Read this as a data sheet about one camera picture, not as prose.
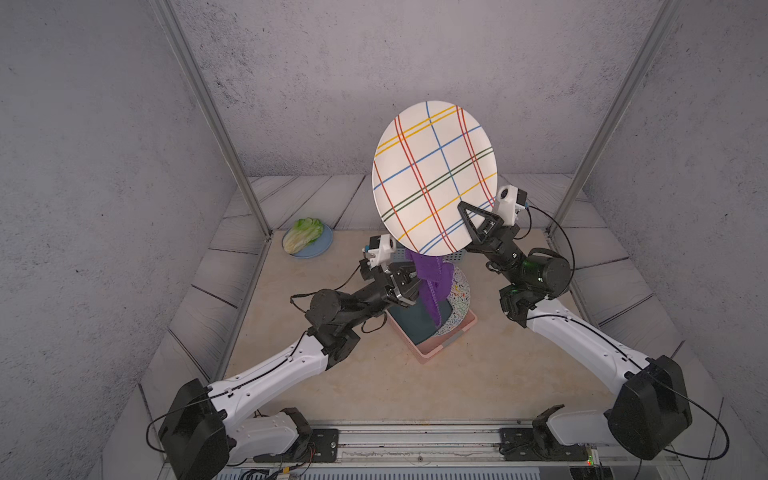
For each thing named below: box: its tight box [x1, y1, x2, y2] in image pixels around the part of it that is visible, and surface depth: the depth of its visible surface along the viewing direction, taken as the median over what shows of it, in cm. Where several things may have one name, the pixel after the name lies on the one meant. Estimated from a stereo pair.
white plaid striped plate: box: [372, 100, 498, 256], surface depth 50 cm
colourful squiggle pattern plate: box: [435, 265, 470, 337], surface depth 92 cm
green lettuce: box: [283, 217, 324, 254], surface depth 116 cm
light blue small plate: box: [290, 224, 333, 259], surface depth 117 cm
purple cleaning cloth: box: [405, 249, 455, 327], surface depth 52 cm
